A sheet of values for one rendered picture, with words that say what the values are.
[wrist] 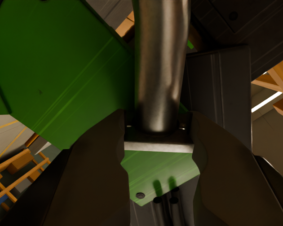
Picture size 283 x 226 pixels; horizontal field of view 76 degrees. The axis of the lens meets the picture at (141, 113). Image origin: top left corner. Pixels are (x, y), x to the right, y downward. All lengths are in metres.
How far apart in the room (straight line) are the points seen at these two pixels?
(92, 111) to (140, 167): 0.07
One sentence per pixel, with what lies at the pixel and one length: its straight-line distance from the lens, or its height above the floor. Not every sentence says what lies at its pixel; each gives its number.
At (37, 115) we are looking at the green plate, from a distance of 0.18.
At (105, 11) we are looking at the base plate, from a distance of 0.68.
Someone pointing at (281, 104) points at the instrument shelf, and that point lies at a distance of 0.75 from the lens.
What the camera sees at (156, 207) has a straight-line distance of 0.21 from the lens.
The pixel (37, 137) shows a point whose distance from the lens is 0.38.
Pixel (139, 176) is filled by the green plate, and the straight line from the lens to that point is 0.20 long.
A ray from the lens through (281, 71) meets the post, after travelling 0.99.
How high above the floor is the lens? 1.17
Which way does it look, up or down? 5 degrees up
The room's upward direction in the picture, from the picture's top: 139 degrees clockwise
